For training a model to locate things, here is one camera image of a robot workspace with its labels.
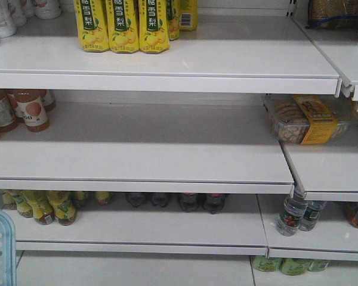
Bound light blue plastic basket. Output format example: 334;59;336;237
0;210;17;286

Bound coke bottle red label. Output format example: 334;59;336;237
178;193;199;213
150;192;171;207
125;192;148;208
203;193;229;215

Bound white metal shelving unit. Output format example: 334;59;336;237
0;1;358;285

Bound yellow pear drink bottle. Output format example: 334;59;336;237
166;0;180;41
74;0;109;52
138;0;170;54
179;0;198;31
106;0;140;54

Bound clear cookie box yellow band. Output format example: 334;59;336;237
263;94;358;145

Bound clear water bottle red label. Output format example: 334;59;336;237
276;189;307;237

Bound yellow lemon tea bottle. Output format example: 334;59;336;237
1;189;24;210
23;190;54;225
47;191;77;226

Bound clear water bottle green label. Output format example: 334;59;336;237
299;200;327;231

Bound orange juice bottle C100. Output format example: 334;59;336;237
14;89;50;132

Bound green drink bottle row right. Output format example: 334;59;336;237
252;256;331;276

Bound orange juice bottle barcode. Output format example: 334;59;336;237
0;89;18;132

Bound brown bread bag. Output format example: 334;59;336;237
307;0;358;30

